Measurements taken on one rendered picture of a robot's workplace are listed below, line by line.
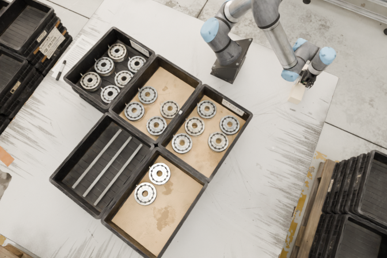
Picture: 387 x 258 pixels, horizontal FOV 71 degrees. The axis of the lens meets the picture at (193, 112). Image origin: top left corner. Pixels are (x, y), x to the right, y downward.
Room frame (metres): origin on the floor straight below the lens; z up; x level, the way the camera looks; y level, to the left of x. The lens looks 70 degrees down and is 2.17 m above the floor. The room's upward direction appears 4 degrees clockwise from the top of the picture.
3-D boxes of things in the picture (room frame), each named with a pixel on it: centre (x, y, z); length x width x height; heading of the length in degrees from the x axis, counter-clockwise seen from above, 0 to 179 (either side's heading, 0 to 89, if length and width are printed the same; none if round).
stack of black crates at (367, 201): (0.19, -1.16, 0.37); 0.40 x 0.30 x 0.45; 158
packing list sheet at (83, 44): (0.83, 0.72, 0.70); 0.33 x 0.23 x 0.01; 158
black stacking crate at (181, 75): (0.53, 0.19, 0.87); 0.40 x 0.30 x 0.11; 149
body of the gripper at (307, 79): (0.73, -0.61, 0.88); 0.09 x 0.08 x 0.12; 159
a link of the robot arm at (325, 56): (0.74, -0.61, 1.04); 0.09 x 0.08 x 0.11; 60
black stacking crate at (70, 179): (0.19, 0.39, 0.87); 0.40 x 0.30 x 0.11; 149
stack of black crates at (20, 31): (1.17, 1.25, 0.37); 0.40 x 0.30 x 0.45; 158
